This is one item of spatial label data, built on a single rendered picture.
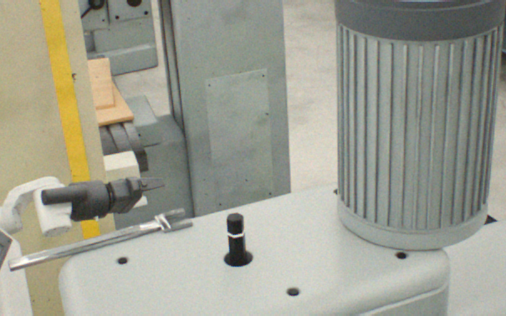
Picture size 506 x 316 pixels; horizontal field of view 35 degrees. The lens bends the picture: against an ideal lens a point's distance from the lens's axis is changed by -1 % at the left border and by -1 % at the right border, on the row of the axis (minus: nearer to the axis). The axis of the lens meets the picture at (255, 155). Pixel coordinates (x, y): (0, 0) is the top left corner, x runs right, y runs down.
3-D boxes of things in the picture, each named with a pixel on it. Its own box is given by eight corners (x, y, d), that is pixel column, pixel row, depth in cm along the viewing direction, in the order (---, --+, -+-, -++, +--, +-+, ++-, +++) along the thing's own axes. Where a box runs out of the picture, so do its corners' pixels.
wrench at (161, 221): (12, 277, 101) (10, 272, 100) (7, 260, 104) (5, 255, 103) (192, 226, 109) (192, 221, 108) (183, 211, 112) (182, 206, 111)
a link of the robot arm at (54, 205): (85, 233, 182) (37, 241, 175) (73, 191, 185) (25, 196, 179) (102, 214, 173) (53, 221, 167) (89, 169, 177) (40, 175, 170)
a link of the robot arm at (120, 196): (127, 225, 190) (80, 231, 184) (115, 188, 194) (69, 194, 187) (148, 203, 181) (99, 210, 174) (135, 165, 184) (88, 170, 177)
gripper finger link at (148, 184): (165, 189, 187) (140, 192, 183) (161, 176, 188) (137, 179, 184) (167, 186, 186) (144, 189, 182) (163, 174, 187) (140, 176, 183)
